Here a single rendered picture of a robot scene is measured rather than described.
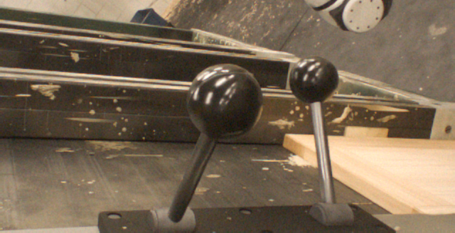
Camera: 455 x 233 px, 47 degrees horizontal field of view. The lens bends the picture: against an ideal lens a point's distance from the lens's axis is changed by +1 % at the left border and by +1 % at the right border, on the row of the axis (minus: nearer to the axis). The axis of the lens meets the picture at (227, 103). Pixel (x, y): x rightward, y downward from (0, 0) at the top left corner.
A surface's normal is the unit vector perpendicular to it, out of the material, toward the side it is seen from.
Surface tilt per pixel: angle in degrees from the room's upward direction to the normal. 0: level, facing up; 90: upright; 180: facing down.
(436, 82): 0
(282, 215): 59
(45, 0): 90
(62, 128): 90
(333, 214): 71
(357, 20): 90
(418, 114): 90
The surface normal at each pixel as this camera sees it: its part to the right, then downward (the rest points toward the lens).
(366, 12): 0.18, 0.49
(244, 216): 0.15, -0.97
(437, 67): -0.70, -0.54
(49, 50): 0.40, 0.23
